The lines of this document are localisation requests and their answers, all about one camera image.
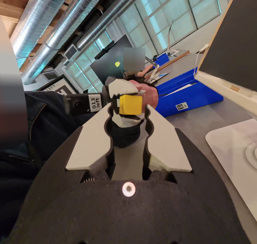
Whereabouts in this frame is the silver ventilation duct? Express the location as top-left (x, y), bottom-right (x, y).
top-left (10, 0), bottom-right (150, 86)

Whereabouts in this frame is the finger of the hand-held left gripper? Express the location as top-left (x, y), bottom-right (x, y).
top-left (110, 107), bottom-right (144, 126)
top-left (105, 78), bottom-right (146, 100)

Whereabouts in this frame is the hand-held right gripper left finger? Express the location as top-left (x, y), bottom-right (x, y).
top-left (65, 104), bottom-right (116, 171)

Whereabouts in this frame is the yellow toy cube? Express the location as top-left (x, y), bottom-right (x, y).
top-left (118, 94), bottom-right (143, 117)

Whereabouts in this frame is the framed black and white sign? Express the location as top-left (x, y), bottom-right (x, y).
top-left (35, 75), bottom-right (79, 96)

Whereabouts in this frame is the person's left hand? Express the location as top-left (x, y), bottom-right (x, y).
top-left (128, 80), bottom-right (158, 110)

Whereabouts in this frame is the person's dark clothing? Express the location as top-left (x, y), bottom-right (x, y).
top-left (0, 90), bottom-right (105, 232)

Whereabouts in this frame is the blue plastic bin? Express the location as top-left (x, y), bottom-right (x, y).
top-left (154, 53), bottom-right (170, 70)
top-left (154, 66), bottom-right (224, 118)

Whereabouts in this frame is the long wooden table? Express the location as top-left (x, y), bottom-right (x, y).
top-left (144, 49), bottom-right (190, 79)

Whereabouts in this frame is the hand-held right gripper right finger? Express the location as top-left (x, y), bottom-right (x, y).
top-left (142, 105), bottom-right (193, 173)

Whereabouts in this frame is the black monitor screen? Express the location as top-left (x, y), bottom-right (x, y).
top-left (90, 34), bottom-right (134, 84)

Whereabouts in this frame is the person's left forearm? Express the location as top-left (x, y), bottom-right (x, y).
top-left (109, 119), bottom-right (142, 149)

